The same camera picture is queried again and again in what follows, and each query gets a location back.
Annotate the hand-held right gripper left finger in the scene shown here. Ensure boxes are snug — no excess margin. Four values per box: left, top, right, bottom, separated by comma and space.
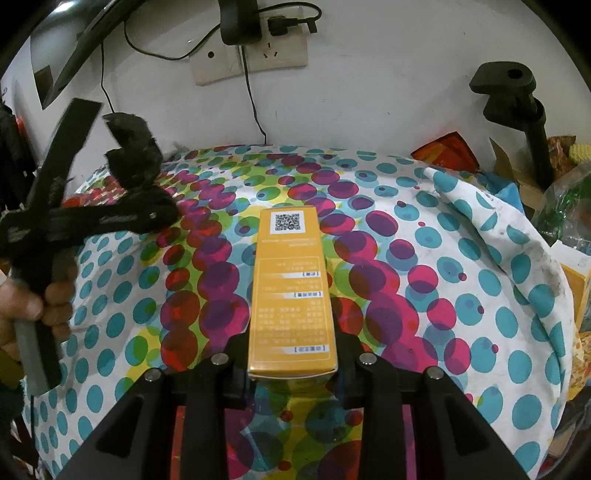
58, 332, 254, 480

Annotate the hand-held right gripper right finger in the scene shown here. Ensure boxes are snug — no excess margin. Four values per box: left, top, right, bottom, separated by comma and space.
332, 330, 529, 480

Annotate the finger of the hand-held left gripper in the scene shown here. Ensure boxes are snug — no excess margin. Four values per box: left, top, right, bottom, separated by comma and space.
28, 98, 103, 217
46, 185, 181, 245

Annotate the black toy figure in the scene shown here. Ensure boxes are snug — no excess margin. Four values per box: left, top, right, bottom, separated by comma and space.
104, 113, 163, 189

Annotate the yellow cardboard box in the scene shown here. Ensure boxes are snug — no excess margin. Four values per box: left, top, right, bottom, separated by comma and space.
247, 207, 339, 381

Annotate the person's left forearm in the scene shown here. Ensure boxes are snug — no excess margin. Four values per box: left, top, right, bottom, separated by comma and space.
0, 346, 27, 416

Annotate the person's left hand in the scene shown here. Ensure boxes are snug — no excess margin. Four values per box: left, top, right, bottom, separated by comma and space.
0, 270, 79, 367

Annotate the black puffer jacket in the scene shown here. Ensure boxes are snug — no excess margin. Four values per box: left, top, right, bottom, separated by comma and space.
0, 99, 38, 213

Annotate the polka dot blanket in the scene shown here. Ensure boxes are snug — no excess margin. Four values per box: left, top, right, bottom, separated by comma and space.
28, 144, 573, 480

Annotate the black power adapter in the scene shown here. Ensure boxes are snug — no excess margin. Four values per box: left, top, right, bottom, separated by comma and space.
220, 0, 262, 46

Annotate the orange red snack packet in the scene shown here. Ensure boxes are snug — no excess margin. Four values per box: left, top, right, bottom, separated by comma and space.
411, 131, 478, 174

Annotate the white and yellow box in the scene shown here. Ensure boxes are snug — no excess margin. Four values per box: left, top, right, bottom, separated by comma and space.
558, 242, 591, 334

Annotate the black power plug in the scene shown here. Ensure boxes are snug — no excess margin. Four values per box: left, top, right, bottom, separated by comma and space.
256, 2, 320, 38

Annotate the brown cardboard box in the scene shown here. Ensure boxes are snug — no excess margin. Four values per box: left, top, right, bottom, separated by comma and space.
489, 136, 546, 208

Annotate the clear green plastic bag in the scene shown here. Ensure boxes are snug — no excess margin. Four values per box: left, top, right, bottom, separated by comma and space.
531, 161, 591, 250

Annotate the colourful snack packet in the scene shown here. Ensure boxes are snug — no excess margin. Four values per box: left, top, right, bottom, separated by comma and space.
547, 135, 579, 182

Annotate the black desk clamp stand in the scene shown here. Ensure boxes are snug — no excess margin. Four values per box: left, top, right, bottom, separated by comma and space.
468, 61, 555, 190

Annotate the black monitor cable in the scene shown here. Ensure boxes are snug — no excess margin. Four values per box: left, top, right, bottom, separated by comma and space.
99, 41, 117, 116

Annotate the black adapter input cable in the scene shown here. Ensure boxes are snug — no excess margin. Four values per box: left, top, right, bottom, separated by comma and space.
123, 9, 223, 61

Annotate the black adapter output cable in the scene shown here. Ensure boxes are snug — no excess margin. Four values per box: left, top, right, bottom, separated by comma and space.
240, 45, 269, 146

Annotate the beige wall power socket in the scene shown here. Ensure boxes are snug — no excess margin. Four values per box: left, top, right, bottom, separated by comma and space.
242, 36, 309, 73

